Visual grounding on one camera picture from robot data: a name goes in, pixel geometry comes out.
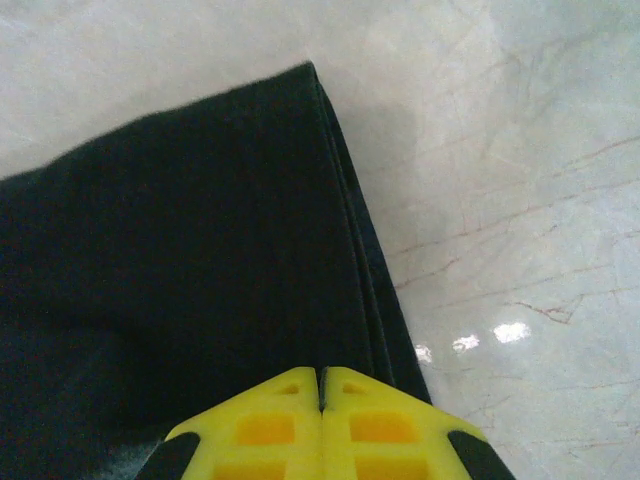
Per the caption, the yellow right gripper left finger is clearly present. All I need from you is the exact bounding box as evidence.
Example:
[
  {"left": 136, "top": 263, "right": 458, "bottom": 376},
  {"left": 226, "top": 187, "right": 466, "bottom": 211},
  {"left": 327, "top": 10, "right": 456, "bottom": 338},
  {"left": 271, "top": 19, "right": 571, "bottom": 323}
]
[{"left": 134, "top": 366, "right": 322, "bottom": 480}]

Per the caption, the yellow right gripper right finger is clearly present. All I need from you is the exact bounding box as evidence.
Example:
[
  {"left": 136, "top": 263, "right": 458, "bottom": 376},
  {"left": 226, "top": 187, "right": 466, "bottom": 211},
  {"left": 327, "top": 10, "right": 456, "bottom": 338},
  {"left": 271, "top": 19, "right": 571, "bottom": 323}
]
[{"left": 318, "top": 366, "right": 517, "bottom": 480}]

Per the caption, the black t-shirt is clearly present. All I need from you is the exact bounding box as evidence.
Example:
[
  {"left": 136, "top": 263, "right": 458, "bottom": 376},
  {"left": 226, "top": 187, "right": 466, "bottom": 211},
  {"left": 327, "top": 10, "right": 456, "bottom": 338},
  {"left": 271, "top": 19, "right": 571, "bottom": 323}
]
[{"left": 0, "top": 60, "right": 434, "bottom": 480}]

